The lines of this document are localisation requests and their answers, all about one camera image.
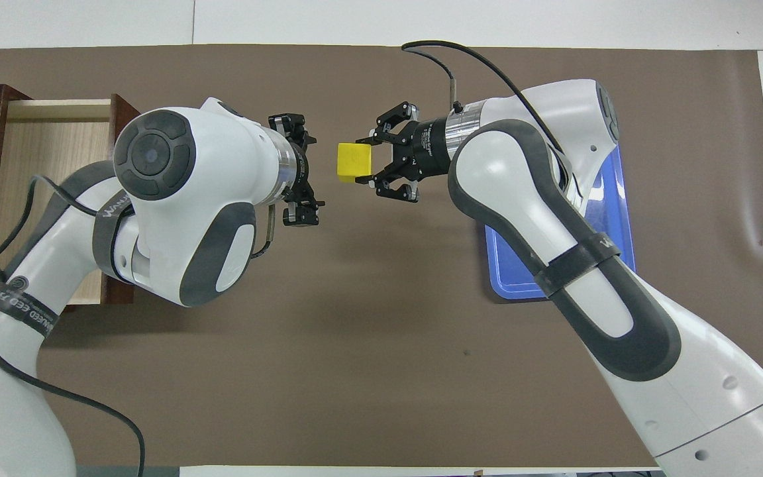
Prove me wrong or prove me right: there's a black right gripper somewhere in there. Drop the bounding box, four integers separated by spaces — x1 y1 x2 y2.
353 101 452 203

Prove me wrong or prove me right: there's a wooden drawer with white handle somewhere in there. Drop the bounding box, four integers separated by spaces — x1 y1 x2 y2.
0 94 140 305

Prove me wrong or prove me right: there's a yellow cube block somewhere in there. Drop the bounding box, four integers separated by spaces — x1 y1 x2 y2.
336 142 373 184

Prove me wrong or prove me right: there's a blue plastic tray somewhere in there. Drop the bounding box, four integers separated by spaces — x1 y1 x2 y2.
484 142 636 300

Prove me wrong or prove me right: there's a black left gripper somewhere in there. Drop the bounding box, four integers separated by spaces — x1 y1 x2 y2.
268 114 327 228

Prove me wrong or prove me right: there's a brown table mat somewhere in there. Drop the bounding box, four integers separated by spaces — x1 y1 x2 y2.
0 44 763 468

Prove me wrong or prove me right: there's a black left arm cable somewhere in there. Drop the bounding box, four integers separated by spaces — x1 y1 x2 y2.
0 174 148 477

